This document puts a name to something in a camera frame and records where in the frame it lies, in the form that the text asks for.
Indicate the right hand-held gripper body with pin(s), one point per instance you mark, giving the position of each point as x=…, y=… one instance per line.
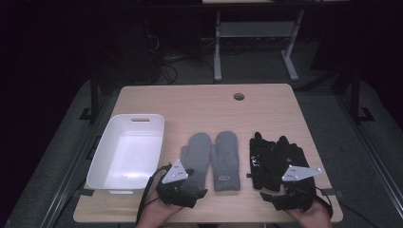
x=297, y=173

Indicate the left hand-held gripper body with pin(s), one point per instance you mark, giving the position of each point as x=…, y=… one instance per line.
x=174, y=174

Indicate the plain grey mitten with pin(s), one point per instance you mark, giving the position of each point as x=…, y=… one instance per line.
x=198, y=150

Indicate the person's left hand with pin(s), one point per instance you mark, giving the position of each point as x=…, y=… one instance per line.
x=155, y=213

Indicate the grey mitten with label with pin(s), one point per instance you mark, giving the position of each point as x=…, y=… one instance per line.
x=225, y=155

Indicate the white plastic bin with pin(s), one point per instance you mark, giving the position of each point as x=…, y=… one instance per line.
x=126, y=152

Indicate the grey table bracket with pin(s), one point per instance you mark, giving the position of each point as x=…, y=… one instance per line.
x=84, y=192
x=331, y=192

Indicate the person's right hand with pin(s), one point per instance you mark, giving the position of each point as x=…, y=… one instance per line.
x=313, y=218

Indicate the aluminium floor rail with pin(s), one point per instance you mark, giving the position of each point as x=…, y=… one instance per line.
x=71, y=171
x=374, y=155

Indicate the black upright stand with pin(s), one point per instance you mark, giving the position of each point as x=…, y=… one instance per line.
x=355, y=98
x=94, y=98

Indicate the white metal frame desk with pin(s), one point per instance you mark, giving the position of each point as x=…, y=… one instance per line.
x=253, y=29

